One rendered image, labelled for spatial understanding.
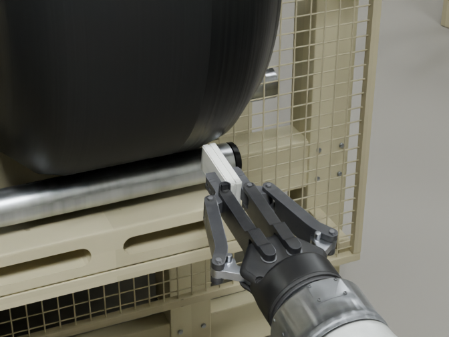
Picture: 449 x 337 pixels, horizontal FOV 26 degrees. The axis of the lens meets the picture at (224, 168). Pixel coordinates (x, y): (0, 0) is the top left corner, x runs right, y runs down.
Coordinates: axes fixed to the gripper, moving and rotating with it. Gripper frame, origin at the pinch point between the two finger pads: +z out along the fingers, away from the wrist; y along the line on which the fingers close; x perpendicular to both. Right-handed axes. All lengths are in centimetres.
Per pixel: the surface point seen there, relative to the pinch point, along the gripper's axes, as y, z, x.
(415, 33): -187, 218, 133
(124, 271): 5.8, 13.6, 23.7
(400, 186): -115, 117, 119
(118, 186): 5.2, 17.4, 13.2
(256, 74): -8.3, 10.3, -4.2
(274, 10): -10.2, 11.0, -11.4
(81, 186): 9.7, 18.1, 12.5
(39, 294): 16.5, 13.6, 24.0
